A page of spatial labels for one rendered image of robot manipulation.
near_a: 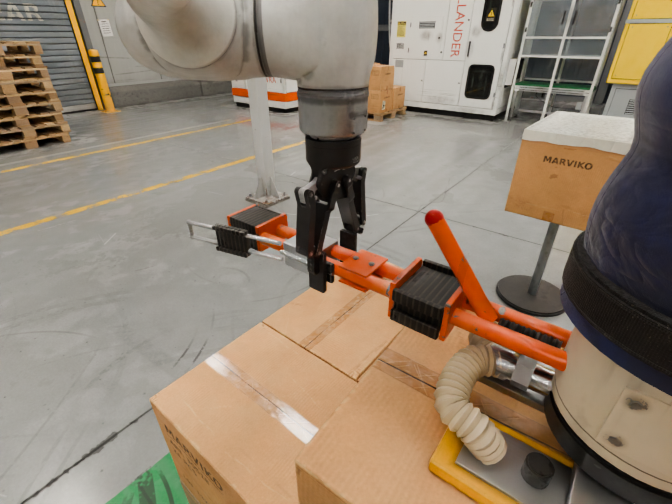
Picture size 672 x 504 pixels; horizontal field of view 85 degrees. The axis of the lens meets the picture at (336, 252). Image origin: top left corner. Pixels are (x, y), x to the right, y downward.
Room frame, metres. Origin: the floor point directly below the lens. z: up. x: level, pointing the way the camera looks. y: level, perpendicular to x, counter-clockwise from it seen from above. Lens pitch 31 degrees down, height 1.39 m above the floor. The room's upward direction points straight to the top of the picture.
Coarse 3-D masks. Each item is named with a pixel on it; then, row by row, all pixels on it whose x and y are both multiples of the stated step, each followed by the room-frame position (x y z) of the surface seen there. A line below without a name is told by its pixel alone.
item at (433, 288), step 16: (416, 272) 0.44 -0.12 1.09; (432, 272) 0.44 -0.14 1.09; (448, 272) 0.43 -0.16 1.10; (400, 288) 0.40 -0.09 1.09; (416, 288) 0.40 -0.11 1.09; (432, 288) 0.40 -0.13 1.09; (448, 288) 0.40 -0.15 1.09; (400, 304) 0.39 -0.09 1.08; (416, 304) 0.36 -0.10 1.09; (432, 304) 0.36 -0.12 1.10; (448, 304) 0.35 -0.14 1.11; (400, 320) 0.38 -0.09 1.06; (416, 320) 0.36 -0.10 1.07; (432, 320) 0.36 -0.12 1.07; (448, 320) 0.35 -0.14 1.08; (432, 336) 0.35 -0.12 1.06
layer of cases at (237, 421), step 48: (336, 288) 1.15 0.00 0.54; (240, 336) 0.89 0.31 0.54; (288, 336) 0.89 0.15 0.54; (336, 336) 0.89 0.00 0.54; (384, 336) 0.89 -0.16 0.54; (192, 384) 0.70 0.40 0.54; (240, 384) 0.70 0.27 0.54; (288, 384) 0.70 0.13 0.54; (336, 384) 0.70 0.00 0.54; (192, 432) 0.55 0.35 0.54; (240, 432) 0.55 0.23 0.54; (288, 432) 0.55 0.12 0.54; (192, 480) 0.58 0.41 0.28; (240, 480) 0.44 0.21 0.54; (288, 480) 0.44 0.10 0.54
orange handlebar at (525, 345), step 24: (336, 264) 0.47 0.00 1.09; (360, 264) 0.46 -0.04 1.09; (384, 264) 0.47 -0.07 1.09; (360, 288) 0.44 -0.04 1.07; (384, 288) 0.42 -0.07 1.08; (456, 312) 0.36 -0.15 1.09; (504, 312) 0.36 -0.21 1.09; (480, 336) 0.33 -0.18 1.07; (504, 336) 0.32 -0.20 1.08; (528, 336) 0.32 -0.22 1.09; (552, 336) 0.32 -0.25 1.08; (552, 360) 0.29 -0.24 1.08
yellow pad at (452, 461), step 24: (504, 432) 0.27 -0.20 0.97; (432, 456) 0.25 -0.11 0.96; (456, 456) 0.25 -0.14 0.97; (504, 456) 0.24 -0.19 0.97; (528, 456) 0.23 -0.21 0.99; (552, 456) 0.25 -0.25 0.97; (456, 480) 0.22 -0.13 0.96; (480, 480) 0.22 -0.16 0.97; (504, 480) 0.22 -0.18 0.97; (528, 480) 0.21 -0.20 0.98; (552, 480) 0.22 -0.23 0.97
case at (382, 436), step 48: (384, 384) 0.37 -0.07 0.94; (432, 384) 0.37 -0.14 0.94; (480, 384) 0.37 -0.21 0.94; (336, 432) 0.29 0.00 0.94; (384, 432) 0.29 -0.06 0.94; (432, 432) 0.29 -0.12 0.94; (528, 432) 0.29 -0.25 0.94; (336, 480) 0.23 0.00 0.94; (384, 480) 0.23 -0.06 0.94; (432, 480) 0.23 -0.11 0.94
